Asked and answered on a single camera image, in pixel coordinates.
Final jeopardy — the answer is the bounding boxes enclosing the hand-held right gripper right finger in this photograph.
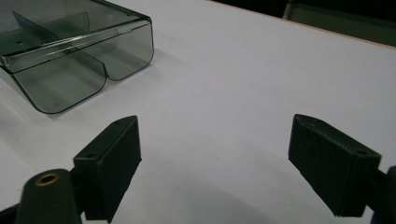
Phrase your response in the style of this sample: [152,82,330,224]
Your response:
[288,113,382,217]

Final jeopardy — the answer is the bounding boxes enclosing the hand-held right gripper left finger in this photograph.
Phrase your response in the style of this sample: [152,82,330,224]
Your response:
[73,115,143,224]

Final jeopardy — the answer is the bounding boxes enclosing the transparent grey compartment box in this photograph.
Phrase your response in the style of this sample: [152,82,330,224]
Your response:
[0,0,155,115]

